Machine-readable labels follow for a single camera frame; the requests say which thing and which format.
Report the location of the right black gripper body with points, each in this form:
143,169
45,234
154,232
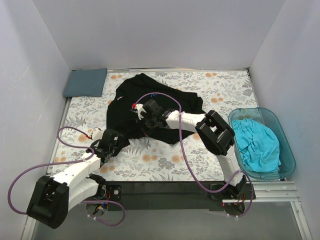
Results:
148,121

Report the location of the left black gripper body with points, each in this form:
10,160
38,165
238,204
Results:
119,144

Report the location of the black t-shirt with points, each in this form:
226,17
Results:
119,116

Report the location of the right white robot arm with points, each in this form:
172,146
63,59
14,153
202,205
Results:
216,135

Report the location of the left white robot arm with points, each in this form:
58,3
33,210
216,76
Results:
54,196

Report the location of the folded grey-blue t-shirt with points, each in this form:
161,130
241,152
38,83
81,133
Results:
85,83

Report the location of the floral patterned table mat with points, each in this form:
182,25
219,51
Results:
147,159

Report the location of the turquoise t-shirt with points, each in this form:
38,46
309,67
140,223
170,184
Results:
259,147

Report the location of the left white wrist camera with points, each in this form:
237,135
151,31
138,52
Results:
95,134

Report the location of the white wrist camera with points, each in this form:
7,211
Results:
95,134
139,110

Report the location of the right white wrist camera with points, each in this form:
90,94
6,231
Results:
139,110

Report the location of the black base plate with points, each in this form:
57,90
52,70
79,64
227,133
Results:
175,195

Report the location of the aluminium frame rail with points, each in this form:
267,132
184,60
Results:
273,191

